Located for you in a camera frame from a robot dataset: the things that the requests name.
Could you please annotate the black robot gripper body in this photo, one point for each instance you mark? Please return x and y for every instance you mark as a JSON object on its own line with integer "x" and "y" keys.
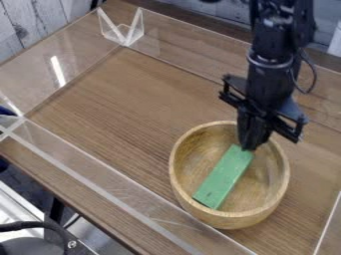
{"x": 265, "y": 93}

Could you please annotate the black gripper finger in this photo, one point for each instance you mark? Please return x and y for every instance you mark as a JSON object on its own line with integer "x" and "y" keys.
{"x": 245, "y": 125}
{"x": 261, "y": 132}

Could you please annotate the green rectangular block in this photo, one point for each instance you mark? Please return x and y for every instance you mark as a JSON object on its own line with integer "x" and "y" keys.
{"x": 223, "y": 177}

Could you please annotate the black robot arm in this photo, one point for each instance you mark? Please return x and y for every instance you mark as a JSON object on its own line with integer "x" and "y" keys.
{"x": 282, "y": 25}

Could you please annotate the light wooden bowl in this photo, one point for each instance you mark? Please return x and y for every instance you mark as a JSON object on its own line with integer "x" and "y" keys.
{"x": 260, "y": 189}

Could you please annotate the clear acrylic tray enclosure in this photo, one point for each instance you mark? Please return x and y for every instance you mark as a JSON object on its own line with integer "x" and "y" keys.
{"x": 119, "y": 126}

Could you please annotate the black metal bracket with screw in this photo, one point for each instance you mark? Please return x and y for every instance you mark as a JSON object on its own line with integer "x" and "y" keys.
{"x": 63, "y": 242}

